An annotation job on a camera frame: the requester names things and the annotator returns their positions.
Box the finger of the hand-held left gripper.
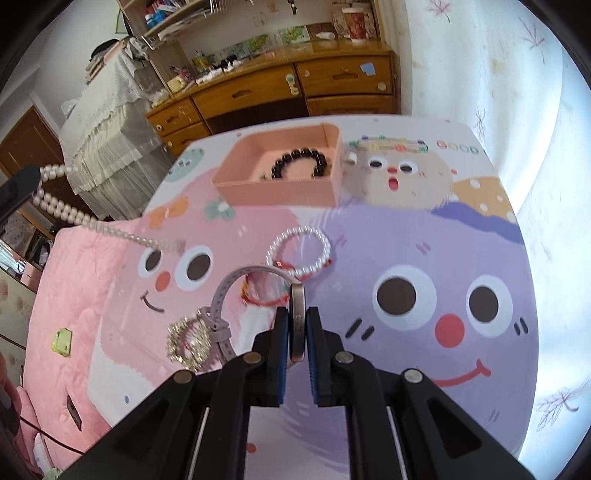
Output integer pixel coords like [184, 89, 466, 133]
[0, 166, 43, 228]

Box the white pearl bracelet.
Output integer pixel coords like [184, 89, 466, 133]
[265, 227, 332, 280]

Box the pink cardboard box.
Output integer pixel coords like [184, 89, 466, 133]
[211, 122, 346, 208]

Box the gold sparkly bracelet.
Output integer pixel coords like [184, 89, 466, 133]
[166, 316, 216, 370]

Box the grey strap wristwatch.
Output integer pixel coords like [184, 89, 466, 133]
[209, 264, 306, 366]

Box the wooden desk with drawers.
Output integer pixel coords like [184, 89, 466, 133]
[145, 39, 400, 157]

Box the small green paper piece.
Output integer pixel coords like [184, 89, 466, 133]
[52, 329, 74, 357]

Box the brown wooden door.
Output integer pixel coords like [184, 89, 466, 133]
[0, 106, 83, 234]

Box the wooden desk hutch shelf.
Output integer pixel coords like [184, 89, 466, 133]
[117, 0, 386, 79]

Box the stack of books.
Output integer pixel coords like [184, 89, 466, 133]
[84, 39, 124, 80]

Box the lace covered piano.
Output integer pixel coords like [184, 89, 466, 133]
[59, 46, 180, 221]

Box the black bead bracelet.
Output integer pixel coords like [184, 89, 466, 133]
[257, 147, 329, 182]

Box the red string bracelet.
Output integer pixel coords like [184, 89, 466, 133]
[239, 259, 334, 306]

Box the cartoon printed tablecloth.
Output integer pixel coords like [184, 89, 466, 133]
[88, 115, 539, 480]

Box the red patterned cup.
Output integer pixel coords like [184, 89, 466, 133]
[344, 7, 369, 44]

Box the white pearl necklace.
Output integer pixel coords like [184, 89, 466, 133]
[32, 164, 186, 253]

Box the black cable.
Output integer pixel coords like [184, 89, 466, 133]
[18, 410, 89, 457]

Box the white wire rack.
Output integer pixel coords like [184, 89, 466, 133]
[137, 0, 219, 48]

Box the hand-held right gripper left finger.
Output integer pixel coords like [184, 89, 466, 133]
[58, 307, 291, 480]

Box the white floral curtain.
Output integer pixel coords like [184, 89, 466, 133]
[401, 0, 588, 462]

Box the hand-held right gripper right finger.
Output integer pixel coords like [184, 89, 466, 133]
[306, 306, 536, 480]

